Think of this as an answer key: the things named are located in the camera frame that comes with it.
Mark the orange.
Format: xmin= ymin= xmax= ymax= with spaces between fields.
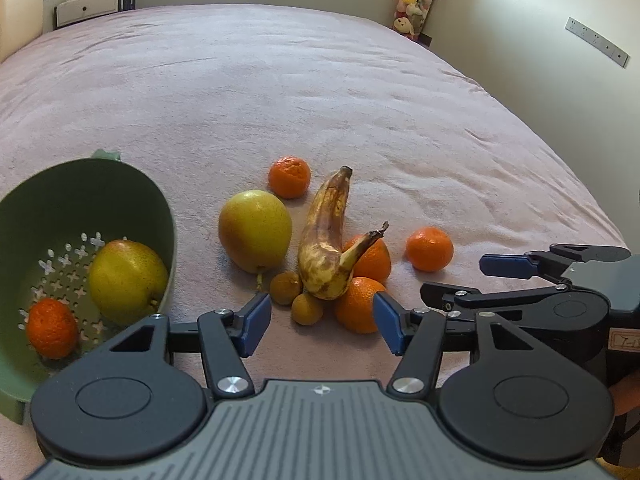
xmin=342 ymin=235 xmax=392 ymax=285
xmin=334 ymin=276 xmax=388 ymax=334

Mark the cream padded headboard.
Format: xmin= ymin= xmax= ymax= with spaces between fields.
xmin=0 ymin=0 xmax=46 ymax=63

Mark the yellow-green pear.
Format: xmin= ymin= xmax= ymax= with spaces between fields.
xmin=218 ymin=190 xmax=293 ymax=291
xmin=88 ymin=240 xmax=169 ymax=326

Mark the overripe spotted banana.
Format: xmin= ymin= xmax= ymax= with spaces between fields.
xmin=298 ymin=166 xmax=390 ymax=301

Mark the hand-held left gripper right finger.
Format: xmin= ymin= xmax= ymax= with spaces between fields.
xmin=372 ymin=291 xmax=543 ymax=402

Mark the small orange tangerine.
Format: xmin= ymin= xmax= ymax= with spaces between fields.
xmin=26 ymin=298 xmax=79 ymax=359
xmin=405 ymin=226 xmax=454 ymax=272

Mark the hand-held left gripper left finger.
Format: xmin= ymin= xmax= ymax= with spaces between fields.
xmin=107 ymin=291 xmax=273 ymax=401

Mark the wrinkled orange tangerine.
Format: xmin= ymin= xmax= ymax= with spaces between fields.
xmin=268 ymin=156 xmax=311 ymax=199

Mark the white wall device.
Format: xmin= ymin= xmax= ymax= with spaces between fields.
xmin=54 ymin=0 xmax=121 ymax=28

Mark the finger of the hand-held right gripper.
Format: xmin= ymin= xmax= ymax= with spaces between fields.
xmin=420 ymin=281 xmax=571 ymax=322
xmin=479 ymin=242 xmax=631 ymax=285

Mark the white wall socket strip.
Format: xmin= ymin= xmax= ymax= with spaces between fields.
xmin=565 ymin=16 xmax=629 ymax=67

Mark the green colander bowl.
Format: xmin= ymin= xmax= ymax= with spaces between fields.
xmin=0 ymin=149 xmax=178 ymax=423

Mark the small brown round fruit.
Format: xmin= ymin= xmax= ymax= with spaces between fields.
xmin=291 ymin=292 xmax=325 ymax=326
xmin=269 ymin=271 xmax=304 ymax=306

